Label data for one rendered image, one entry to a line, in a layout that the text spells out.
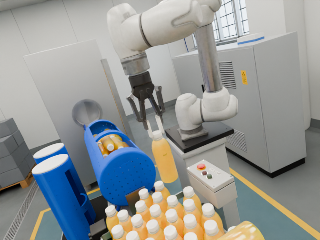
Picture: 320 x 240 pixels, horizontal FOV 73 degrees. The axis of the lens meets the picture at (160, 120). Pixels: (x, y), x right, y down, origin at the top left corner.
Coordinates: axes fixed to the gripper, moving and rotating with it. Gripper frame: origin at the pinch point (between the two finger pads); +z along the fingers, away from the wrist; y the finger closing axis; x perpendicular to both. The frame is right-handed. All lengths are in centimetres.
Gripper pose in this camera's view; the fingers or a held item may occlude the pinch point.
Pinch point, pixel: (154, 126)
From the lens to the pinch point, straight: 79.4
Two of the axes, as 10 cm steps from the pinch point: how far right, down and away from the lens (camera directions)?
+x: 4.0, 1.8, -9.0
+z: 2.7, 9.2, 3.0
